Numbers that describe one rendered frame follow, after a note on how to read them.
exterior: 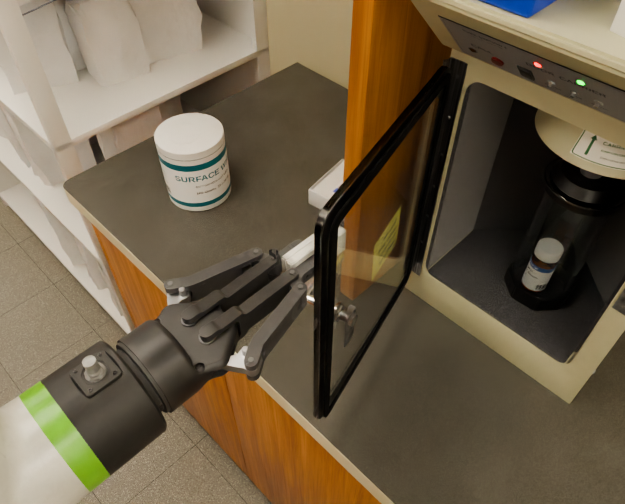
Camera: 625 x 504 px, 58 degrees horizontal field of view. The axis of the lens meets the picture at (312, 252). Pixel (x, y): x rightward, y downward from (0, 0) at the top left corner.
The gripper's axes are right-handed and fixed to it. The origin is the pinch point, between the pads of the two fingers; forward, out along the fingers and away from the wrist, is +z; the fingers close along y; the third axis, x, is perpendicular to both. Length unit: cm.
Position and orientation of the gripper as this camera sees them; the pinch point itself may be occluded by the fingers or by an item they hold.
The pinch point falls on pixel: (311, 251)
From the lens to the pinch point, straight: 56.0
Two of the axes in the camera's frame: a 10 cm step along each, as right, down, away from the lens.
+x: 0.0, 6.6, 7.5
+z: 7.1, -5.3, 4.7
